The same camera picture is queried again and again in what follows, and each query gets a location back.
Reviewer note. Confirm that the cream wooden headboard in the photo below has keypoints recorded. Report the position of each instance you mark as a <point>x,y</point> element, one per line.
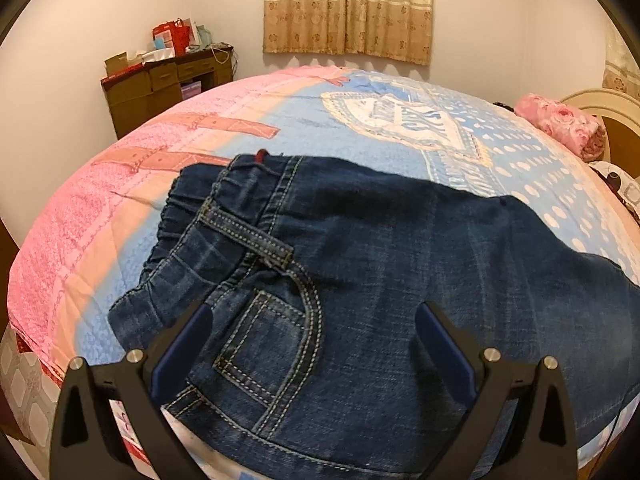
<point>620,110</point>

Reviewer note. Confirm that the purple storage box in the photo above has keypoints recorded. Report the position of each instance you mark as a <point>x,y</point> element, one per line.
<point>191,92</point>

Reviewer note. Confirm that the red paper bag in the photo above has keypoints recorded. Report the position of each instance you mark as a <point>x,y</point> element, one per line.
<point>172,37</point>

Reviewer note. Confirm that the beige patterned window curtain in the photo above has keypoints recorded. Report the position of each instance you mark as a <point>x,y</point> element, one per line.
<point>345,5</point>

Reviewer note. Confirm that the white patterned pillow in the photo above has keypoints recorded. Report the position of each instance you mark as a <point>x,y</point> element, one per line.
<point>625,190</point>

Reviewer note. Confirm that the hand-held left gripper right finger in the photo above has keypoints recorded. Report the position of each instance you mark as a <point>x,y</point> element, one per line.
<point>445,355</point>

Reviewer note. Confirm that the dark blue denim jeans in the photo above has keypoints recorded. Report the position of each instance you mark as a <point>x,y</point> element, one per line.
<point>400,240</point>

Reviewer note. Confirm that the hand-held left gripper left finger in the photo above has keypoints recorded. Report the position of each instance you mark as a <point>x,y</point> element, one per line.
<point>185,355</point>

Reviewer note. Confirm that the pink and blue printed blanket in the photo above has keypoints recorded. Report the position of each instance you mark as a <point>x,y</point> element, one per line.
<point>100,200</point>

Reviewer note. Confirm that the pale paper bag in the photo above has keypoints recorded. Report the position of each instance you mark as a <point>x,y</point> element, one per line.
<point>203,36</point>

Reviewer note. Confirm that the pink floral folded blanket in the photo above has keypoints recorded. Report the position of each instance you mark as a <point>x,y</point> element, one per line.
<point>560,120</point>

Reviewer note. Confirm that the patterned mattress side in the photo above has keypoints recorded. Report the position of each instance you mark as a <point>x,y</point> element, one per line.
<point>25,390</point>

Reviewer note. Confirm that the brown cardboard box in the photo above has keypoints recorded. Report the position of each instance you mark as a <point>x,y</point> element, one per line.
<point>115,64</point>

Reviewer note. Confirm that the beige floral curtain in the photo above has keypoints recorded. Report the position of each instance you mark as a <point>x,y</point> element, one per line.
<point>622,70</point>

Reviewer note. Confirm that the brown wooden desk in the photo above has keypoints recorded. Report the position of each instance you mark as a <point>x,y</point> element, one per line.
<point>135,100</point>

